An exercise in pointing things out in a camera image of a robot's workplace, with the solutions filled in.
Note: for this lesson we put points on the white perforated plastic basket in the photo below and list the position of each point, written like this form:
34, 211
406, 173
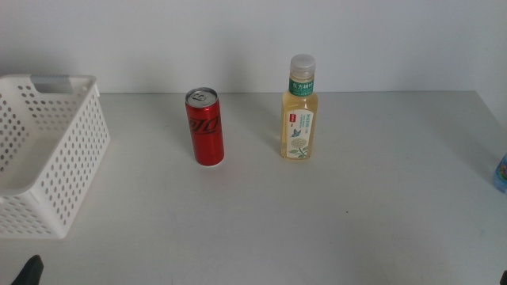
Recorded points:
85, 130

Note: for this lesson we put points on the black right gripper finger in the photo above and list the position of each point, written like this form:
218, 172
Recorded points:
504, 279

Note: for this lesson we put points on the yellow jasmine tea bottle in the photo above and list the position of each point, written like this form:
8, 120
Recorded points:
299, 118

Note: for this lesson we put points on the clear blue-label water bottle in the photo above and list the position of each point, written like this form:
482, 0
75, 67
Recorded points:
502, 176

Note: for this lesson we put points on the red cola can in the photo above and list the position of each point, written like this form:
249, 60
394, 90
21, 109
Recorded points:
206, 138

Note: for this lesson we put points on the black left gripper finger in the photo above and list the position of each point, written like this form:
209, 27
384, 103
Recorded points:
31, 273

